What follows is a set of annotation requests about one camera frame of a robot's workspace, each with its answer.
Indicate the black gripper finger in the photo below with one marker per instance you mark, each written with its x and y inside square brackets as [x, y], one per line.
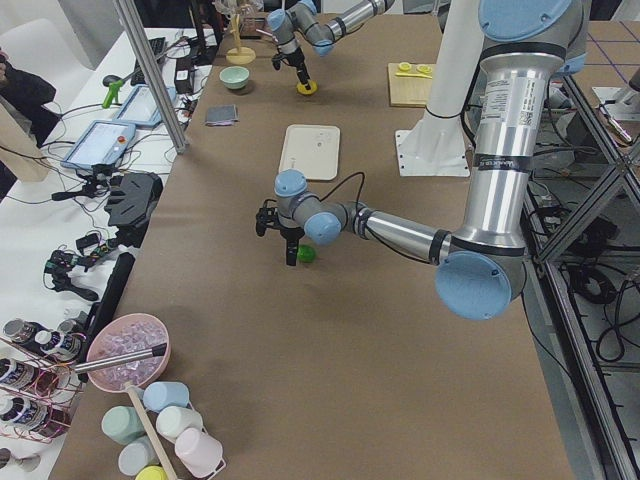
[291, 252]
[303, 80]

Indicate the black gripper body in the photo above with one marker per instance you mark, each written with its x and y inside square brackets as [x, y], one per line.
[295, 61]
[290, 234]

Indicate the yellow lemon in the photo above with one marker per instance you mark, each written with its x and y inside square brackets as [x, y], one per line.
[314, 88]

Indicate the green lime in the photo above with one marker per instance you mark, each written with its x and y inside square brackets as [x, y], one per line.
[306, 254]

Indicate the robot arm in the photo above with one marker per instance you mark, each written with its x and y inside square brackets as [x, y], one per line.
[481, 121]
[302, 18]

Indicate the cream rabbit tray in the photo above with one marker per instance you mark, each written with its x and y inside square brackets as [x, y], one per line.
[311, 149]

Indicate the wooden mug tree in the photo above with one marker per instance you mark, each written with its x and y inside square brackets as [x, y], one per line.
[238, 54]

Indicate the mint green bowl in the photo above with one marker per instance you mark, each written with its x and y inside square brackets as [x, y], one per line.
[234, 77]

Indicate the grey folded cloth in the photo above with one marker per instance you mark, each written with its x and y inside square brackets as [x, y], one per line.
[222, 115]

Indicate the yellow plastic knife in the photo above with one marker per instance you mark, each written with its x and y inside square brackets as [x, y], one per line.
[412, 75]

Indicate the bamboo cutting board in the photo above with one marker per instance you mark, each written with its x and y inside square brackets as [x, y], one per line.
[408, 92]

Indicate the teach pendant far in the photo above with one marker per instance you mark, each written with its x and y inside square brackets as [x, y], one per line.
[139, 108]

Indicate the teach pendant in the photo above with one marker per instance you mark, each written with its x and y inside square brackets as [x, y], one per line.
[102, 144]
[139, 108]

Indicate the metal tongs in bowl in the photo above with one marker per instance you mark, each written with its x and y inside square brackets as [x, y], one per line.
[156, 351]

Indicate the green handheld tool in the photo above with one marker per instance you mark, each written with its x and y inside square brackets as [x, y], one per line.
[113, 83]

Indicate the pink bowl with ice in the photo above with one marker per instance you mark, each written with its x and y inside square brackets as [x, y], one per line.
[127, 335]

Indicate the blue cup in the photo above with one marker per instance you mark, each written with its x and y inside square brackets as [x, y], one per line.
[162, 394]

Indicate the teach pendant near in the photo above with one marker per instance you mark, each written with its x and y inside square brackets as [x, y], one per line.
[102, 144]

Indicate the white cup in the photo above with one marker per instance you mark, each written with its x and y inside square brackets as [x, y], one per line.
[172, 421]

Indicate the pink cup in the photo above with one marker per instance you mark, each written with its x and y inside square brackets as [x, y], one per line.
[201, 453]

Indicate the green cup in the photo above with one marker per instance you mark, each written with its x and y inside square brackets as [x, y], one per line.
[122, 425]

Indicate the grey cup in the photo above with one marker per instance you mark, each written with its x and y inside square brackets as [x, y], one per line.
[136, 456]

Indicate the yellow cup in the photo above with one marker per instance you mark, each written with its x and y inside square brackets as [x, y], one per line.
[152, 472]

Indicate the lemon slice near handle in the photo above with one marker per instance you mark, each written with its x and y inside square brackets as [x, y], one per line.
[424, 68]

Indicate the white pedestal column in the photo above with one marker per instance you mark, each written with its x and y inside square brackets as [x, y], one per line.
[435, 146]

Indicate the aluminium frame post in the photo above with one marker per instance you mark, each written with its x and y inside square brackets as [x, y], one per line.
[133, 27]

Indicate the black plastic bracket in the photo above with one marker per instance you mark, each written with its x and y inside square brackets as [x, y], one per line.
[133, 198]

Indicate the wooden cup rack handle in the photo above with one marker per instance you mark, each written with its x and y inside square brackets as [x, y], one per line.
[165, 462]

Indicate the copper wire bottle rack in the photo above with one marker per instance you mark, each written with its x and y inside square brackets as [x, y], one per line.
[38, 386]

